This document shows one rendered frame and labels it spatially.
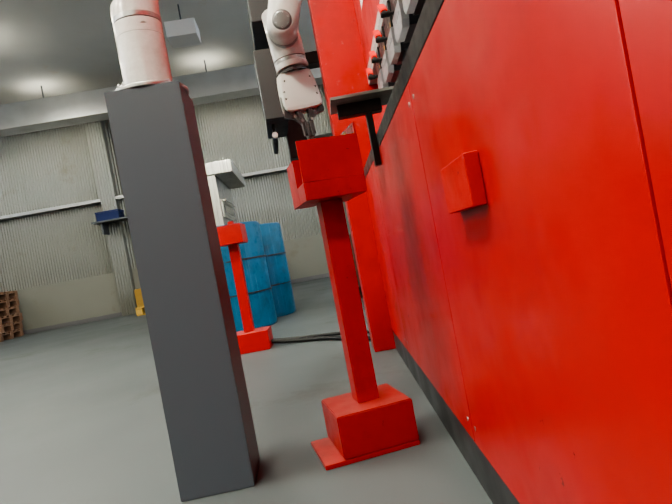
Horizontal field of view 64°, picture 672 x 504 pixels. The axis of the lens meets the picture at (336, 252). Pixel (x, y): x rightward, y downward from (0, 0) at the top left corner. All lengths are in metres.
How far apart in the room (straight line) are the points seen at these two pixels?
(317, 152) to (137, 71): 0.48
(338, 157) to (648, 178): 1.05
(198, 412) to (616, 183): 1.15
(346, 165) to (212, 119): 10.48
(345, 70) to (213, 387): 1.83
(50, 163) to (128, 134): 11.12
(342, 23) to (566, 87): 2.42
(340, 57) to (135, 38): 1.47
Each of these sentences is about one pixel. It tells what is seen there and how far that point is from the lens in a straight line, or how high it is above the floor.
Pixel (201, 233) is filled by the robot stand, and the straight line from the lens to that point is 1.35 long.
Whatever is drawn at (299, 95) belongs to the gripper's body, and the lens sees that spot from 1.43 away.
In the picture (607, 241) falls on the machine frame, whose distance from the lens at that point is 0.46.
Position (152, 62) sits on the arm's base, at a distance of 1.49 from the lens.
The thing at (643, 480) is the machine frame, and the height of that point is 0.31.
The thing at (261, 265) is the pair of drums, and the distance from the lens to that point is 4.65.
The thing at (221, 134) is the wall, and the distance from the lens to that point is 11.72.
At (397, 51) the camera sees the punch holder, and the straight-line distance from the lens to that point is 1.89.
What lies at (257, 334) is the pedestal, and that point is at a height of 0.10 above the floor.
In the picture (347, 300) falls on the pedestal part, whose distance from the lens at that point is 1.43.
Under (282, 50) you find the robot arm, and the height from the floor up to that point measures 1.04.
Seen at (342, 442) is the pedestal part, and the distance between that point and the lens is 1.42.
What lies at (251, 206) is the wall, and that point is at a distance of 11.42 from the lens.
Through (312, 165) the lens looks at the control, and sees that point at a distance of 1.37.
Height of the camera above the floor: 0.53
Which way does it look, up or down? level
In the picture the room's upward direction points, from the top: 11 degrees counter-clockwise
